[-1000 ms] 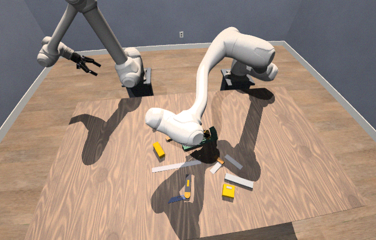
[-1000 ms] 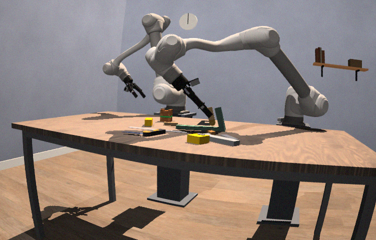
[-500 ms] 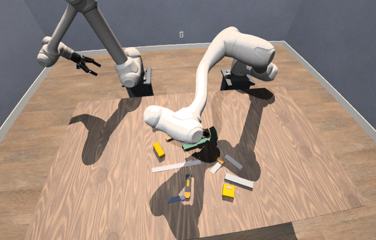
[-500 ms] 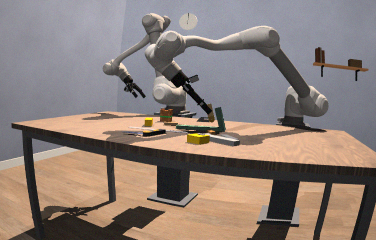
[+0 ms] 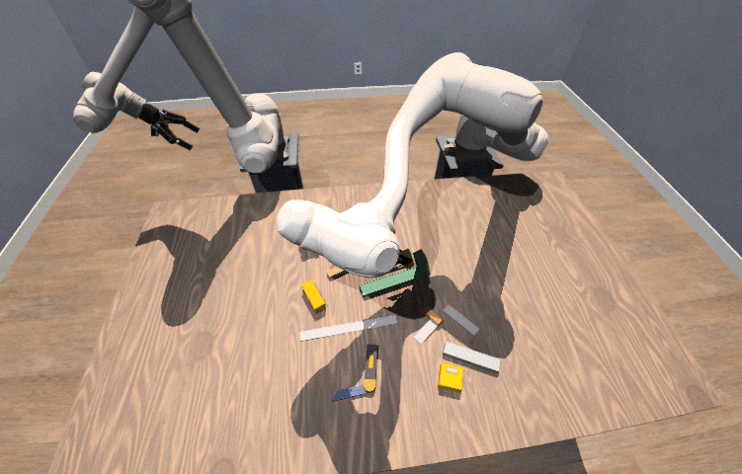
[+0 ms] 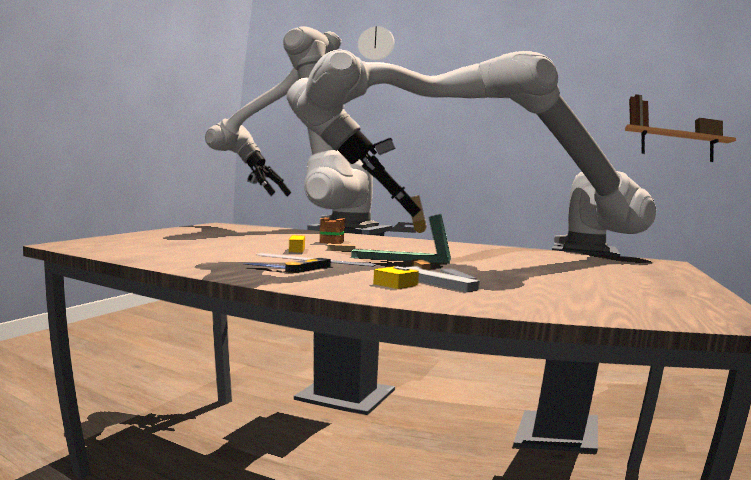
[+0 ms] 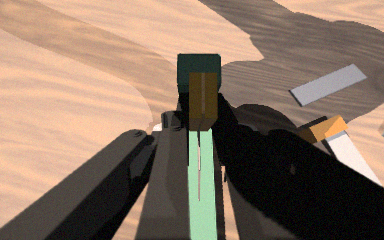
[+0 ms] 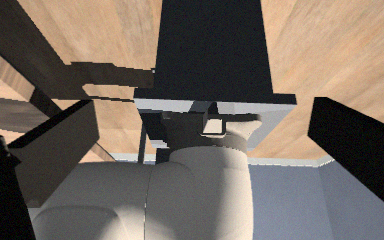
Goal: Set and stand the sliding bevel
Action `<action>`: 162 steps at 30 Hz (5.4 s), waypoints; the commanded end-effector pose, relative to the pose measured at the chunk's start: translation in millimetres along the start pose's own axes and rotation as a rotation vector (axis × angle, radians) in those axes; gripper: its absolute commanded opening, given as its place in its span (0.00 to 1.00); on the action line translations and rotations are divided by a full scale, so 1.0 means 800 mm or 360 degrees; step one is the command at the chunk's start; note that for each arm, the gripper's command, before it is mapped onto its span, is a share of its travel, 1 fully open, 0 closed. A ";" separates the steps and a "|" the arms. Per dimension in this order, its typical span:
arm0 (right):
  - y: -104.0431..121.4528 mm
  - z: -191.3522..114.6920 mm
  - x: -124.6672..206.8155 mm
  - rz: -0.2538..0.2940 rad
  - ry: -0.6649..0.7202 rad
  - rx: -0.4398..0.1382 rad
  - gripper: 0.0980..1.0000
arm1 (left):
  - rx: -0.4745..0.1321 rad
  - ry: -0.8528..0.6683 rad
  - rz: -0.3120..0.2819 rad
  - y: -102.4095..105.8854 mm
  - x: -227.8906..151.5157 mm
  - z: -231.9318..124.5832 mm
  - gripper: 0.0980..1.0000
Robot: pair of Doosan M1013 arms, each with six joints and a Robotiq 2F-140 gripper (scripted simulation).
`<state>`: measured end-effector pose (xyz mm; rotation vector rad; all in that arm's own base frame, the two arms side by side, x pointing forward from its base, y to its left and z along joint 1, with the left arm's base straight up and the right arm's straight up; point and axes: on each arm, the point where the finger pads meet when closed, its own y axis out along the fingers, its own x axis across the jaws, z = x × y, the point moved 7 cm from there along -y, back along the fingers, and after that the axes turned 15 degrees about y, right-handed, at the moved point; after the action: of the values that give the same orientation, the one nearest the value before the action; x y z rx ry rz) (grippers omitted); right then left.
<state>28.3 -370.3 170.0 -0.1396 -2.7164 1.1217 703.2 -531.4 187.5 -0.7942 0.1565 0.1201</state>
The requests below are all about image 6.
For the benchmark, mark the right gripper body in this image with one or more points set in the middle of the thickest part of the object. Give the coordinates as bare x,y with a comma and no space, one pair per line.
257,159

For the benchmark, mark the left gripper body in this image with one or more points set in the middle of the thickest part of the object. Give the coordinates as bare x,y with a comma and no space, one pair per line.
355,148

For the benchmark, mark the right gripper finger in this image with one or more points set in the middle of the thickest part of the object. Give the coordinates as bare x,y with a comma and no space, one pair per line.
278,180
260,176

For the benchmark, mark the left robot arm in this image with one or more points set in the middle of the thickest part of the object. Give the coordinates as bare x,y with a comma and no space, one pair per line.
526,77

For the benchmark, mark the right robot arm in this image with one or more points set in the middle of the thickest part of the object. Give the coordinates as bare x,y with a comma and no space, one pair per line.
346,188

